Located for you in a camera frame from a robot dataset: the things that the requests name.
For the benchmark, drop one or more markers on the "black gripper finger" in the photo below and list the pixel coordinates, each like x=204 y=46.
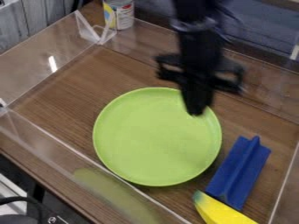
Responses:
x=188 y=95
x=205 y=94

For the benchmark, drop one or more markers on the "green round plate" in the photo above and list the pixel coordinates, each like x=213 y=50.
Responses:
x=149 y=142

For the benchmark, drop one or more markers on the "blue star-shaped block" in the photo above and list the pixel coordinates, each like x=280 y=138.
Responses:
x=235 y=177

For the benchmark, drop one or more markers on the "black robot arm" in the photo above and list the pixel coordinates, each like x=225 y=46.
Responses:
x=199 y=11

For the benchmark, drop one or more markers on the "yellow green banana toy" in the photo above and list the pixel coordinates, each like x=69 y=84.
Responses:
x=215 y=212

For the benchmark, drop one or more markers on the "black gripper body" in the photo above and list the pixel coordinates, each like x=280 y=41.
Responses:
x=199 y=69

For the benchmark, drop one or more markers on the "white labelled can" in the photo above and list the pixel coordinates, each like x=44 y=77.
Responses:
x=120 y=12

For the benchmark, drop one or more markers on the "clear acrylic enclosure wall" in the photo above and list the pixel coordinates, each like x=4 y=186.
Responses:
x=60 y=77

